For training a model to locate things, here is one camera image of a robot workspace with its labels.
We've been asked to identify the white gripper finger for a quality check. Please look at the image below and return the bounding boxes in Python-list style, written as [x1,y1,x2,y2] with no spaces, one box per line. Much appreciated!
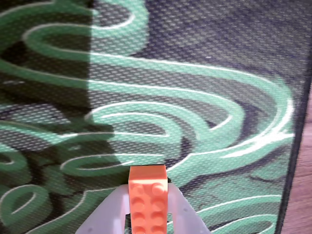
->
[167,182,211,234]
[75,184,132,234]

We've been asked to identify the orange lego block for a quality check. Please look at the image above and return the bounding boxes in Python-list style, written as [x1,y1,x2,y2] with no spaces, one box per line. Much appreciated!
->
[128,165,169,234]

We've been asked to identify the black green snake mouse mat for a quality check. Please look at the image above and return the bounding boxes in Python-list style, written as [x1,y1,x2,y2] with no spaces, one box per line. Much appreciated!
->
[0,0,312,234]

